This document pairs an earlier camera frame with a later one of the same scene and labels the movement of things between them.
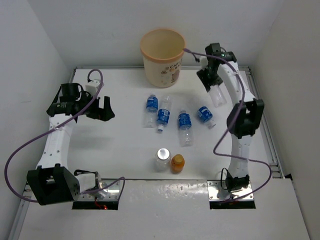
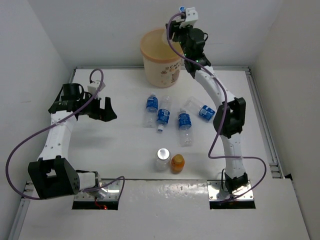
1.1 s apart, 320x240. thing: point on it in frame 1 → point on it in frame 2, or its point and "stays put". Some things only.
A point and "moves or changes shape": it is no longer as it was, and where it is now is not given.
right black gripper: [201, 73] → [174, 27]
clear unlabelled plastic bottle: [218, 97] moves or changes shape
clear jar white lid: [163, 159] stays put
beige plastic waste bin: [163, 50] stays put
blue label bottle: [150, 119] stays put
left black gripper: [102, 114] stays put
